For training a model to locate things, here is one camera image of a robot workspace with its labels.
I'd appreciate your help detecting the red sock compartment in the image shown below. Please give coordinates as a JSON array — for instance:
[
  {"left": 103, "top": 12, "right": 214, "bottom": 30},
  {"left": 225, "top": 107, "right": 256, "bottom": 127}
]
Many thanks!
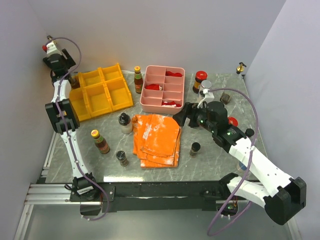
[
  {"left": 145, "top": 83, "right": 163, "bottom": 91},
  {"left": 165, "top": 71, "right": 183, "bottom": 77}
]

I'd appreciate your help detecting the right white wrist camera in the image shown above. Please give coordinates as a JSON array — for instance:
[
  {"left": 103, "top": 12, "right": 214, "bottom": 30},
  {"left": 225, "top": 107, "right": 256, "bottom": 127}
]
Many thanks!
[{"left": 197, "top": 88, "right": 215, "bottom": 109}]

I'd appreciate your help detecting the dark brown jar back right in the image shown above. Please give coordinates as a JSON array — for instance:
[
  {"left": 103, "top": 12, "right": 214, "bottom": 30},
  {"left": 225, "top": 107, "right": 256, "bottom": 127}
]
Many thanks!
[{"left": 220, "top": 92, "right": 231, "bottom": 105}]

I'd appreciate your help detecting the red lid jar right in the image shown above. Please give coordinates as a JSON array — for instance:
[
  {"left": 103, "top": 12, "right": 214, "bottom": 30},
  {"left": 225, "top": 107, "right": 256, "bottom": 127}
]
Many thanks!
[{"left": 228, "top": 116, "right": 239, "bottom": 127}]

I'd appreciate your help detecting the white bottle black cap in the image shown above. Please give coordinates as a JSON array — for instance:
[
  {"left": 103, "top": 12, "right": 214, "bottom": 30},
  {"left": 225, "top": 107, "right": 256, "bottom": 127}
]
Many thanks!
[{"left": 118, "top": 112, "right": 133, "bottom": 134}]

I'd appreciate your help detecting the brass clamp right wall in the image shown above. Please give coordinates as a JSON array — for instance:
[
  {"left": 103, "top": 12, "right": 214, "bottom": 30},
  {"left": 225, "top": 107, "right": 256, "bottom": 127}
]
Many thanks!
[{"left": 236, "top": 62, "right": 247, "bottom": 75}]

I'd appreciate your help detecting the silver lid glass jar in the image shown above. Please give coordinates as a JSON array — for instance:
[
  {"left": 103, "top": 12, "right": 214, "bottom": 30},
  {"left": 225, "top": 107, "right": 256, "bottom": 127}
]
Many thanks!
[{"left": 197, "top": 79, "right": 212, "bottom": 101}]

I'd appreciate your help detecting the pink divided tray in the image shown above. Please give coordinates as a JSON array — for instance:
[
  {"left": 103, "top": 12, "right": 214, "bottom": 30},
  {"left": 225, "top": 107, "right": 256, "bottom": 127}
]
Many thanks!
[{"left": 140, "top": 65, "right": 185, "bottom": 115}]

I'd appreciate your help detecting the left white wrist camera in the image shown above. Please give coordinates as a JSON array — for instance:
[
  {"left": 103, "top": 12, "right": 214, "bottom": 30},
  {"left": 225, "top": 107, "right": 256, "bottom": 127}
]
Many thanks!
[{"left": 42, "top": 41, "right": 62, "bottom": 57}]

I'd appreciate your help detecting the aluminium frame rail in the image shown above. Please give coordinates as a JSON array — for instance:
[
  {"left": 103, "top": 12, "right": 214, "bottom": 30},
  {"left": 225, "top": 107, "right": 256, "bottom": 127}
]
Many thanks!
[{"left": 23, "top": 129, "right": 81, "bottom": 206}]

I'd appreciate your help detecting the red sock top compartment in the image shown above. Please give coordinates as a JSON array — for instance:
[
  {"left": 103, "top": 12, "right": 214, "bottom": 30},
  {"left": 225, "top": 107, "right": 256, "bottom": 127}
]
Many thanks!
[{"left": 165, "top": 71, "right": 183, "bottom": 77}]

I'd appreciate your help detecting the sauce bottle yellow cap back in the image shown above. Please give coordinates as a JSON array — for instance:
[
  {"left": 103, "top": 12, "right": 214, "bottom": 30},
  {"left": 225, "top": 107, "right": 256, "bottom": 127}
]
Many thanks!
[{"left": 134, "top": 65, "right": 144, "bottom": 94}]

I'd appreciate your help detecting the orange tie-dye cloth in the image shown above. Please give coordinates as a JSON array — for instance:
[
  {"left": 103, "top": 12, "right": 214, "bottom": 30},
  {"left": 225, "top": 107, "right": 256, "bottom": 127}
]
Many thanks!
[{"left": 132, "top": 114, "right": 182, "bottom": 168}]

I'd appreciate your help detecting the dark spice jar right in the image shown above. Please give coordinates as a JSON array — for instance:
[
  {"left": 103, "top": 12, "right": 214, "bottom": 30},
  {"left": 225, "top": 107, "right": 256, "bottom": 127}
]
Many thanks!
[{"left": 189, "top": 142, "right": 201, "bottom": 158}]

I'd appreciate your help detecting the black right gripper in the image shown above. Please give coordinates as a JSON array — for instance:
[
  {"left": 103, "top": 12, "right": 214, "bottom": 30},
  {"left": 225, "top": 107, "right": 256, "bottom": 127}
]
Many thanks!
[{"left": 172, "top": 102, "right": 217, "bottom": 133}]

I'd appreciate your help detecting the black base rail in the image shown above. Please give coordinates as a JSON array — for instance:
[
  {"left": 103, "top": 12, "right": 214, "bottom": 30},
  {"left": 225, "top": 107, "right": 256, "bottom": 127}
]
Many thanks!
[{"left": 69, "top": 180, "right": 231, "bottom": 213}]

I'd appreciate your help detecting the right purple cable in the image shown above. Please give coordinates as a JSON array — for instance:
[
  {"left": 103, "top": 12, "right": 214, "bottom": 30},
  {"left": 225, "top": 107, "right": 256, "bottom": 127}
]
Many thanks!
[{"left": 206, "top": 87, "right": 259, "bottom": 237}]

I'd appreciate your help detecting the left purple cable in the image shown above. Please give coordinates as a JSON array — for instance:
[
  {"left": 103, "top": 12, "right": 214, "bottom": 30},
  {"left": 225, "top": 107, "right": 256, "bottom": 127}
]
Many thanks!
[{"left": 51, "top": 36, "right": 111, "bottom": 222}]

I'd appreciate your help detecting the dark spice shaker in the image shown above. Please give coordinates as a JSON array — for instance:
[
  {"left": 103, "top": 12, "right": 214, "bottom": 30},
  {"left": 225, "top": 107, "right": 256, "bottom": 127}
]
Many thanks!
[{"left": 116, "top": 150, "right": 129, "bottom": 167}]

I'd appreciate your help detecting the red lid sauce jar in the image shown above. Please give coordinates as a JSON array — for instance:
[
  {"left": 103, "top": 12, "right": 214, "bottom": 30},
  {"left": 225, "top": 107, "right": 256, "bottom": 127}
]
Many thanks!
[{"left": 192, "top": 70, "right": 208, "bottom": 94}]

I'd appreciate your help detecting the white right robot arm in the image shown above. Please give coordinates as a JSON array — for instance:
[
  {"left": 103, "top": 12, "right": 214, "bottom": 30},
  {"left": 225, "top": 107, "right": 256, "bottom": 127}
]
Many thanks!
[{"left": 173, "top": 101, "right": 307, "bottom": 225}]

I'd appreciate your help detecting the yellow plastic bin organizer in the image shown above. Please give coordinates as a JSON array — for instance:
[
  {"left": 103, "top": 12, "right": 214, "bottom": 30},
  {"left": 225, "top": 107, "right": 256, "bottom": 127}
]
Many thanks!
[{"left": 69, "top": 63, "right": 134, "bottom": 122}]

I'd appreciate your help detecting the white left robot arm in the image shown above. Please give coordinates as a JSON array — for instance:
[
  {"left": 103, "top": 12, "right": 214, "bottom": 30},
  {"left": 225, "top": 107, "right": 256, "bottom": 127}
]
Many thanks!
[{"left": 42, "top": 42, "right": 100, "bottom": 201}]

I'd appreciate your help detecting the purple cable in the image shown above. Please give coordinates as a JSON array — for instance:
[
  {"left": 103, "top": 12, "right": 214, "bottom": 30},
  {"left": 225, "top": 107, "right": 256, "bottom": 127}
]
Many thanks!
[
  {"left": 51, "top": 36, "right": 111, "bottom": 222},
  {"left": 206, "top": 87, "right": 259, "bottom": 237}
]

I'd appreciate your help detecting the red white sock bottom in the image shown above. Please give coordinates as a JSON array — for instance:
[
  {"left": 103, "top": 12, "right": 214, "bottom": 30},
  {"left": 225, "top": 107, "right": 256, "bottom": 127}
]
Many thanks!
[{"left": 161, "top": 100, "right": 182, "bottom": 108}]

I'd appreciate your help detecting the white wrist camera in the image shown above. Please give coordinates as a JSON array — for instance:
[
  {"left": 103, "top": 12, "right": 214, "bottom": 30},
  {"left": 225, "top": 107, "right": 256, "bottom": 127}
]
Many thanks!
[
  {"left": 197, "top": 88, "right": 215, "bottom": 109},
  {"left": 42, "top": 41, "right": 62, "bottom": 57}
]

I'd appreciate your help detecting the sauce bottle green label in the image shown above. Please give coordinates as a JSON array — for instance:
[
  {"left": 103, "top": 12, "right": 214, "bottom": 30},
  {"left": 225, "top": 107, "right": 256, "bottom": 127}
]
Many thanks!
[{"left": 90, "top": 129, "right": 110, "bottom": 154}]

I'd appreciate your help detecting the red sock middle compartment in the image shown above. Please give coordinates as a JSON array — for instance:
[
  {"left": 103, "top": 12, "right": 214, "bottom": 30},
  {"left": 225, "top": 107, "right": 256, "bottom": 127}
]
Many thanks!
[{"left": 145, "top": 83, "right": 163, "bottom": 91}]

